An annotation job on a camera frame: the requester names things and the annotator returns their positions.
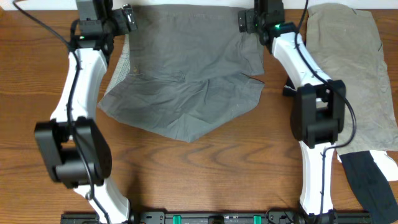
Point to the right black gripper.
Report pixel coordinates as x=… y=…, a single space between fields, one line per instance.
x=247 y=17

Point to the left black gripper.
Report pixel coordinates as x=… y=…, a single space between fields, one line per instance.
x=119 y=17

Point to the grey shorts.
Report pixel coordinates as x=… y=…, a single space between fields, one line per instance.
x=186 y=71

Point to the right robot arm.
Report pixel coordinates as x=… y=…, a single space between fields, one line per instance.
x=318 y=110

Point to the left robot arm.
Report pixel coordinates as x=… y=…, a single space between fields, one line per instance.
x=74 y=150

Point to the black garment with logo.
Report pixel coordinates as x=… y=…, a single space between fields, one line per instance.
x=289 y=89

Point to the khaki shorts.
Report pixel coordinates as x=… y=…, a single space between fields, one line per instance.
x=345 y=43

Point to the white garment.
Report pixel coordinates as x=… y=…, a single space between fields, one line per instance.
x=385 y=163

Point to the dark navy garment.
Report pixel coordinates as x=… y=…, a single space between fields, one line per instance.
x=370 y=187

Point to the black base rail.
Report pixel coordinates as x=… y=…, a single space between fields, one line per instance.
x=270 y=217

